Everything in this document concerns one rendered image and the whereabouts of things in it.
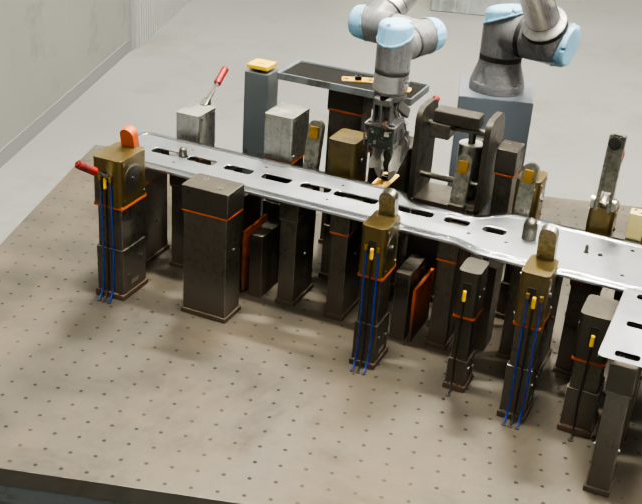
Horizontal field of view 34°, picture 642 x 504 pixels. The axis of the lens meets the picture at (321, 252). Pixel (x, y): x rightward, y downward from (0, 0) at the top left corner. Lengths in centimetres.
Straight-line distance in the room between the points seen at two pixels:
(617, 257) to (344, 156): 69
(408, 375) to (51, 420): 77
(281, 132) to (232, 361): 60
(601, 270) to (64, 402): 114
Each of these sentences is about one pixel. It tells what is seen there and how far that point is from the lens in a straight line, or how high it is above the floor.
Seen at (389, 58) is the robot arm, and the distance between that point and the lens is 226.
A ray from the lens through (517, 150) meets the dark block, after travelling 251.
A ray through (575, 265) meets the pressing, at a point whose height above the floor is 100.
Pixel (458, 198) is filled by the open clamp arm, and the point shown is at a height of 101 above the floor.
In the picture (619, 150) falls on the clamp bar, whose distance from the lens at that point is 242.
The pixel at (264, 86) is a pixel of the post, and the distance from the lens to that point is 283.
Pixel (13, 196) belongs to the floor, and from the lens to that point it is 491.
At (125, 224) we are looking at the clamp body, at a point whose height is 89.
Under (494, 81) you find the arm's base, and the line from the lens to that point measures 293.
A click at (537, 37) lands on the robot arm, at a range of 281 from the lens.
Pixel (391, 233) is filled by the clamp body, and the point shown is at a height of 103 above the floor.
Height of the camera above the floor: 199
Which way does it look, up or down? 27 degrees down
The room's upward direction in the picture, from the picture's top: 4 degrees clockwise
